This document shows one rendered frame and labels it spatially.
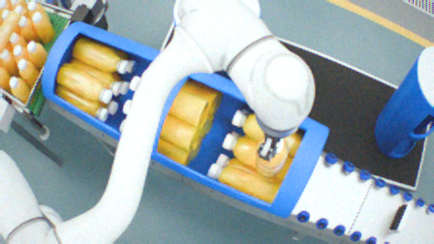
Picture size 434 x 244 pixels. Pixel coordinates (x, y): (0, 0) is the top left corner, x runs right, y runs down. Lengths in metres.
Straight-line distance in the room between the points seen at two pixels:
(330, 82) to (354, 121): 0.22
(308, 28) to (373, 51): 0.41
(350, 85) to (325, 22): 0.44
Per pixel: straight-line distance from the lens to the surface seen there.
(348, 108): 2.72
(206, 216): 2.73
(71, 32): 1.74
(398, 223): 1.73
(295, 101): 0.87
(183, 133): 1.61
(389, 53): 3.07
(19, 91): 1.91
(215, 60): 0.95
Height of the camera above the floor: 2.72
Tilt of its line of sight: 75 degrees down
